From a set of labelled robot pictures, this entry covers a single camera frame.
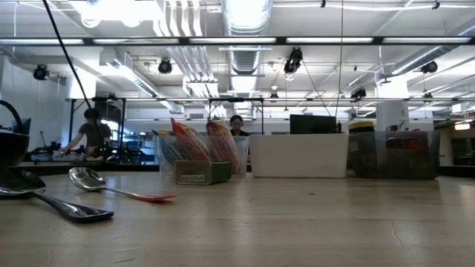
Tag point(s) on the red beef ramen packet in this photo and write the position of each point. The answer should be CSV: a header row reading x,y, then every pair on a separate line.
x,y
189,142

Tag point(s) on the clear plastic bin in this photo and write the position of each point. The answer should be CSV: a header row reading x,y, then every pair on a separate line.
x,y
243,155

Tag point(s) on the blue screen monitor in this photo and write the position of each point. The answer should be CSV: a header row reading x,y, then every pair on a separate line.
x,y
25,126

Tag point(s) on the red and black bowl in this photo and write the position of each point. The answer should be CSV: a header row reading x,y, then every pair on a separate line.
x,y
13,148

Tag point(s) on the black background table frame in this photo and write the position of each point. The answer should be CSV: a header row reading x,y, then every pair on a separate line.
x,y
148,99

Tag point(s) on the black ceiling spotlight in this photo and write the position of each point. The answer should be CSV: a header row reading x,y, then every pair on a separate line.
x,y
41,72
293,61
429,67
358,93
165,66

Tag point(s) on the black monitor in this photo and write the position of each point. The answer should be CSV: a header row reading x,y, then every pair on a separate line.
x,y
313,124

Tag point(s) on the smoky grey plastic bin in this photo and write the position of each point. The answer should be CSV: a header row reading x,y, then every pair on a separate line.
x,y
371,163

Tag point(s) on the person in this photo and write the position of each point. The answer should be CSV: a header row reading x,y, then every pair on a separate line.
x,y
237,128
94,133

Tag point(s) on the green tin box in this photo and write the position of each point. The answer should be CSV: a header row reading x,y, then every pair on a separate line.
x,y
202,174

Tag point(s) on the white plastic bin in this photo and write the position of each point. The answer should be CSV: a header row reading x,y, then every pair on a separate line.
x,y
297,155

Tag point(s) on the blue yellow ramen packet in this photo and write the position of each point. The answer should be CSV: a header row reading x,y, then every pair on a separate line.
x,y
168,150

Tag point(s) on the black framed light bar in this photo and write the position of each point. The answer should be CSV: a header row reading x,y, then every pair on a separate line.
x,y
88,41

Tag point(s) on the silver ventilation duct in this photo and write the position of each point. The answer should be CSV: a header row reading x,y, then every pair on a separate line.
x,y
246,18

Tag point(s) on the yellow-lidded jar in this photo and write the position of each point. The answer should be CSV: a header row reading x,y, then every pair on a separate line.
x,y
360,127

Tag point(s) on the dark metal spoon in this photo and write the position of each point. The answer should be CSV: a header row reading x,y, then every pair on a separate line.
x,y
74,212

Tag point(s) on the glowing wall lamp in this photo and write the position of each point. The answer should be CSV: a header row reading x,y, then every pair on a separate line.
x,y
462,126

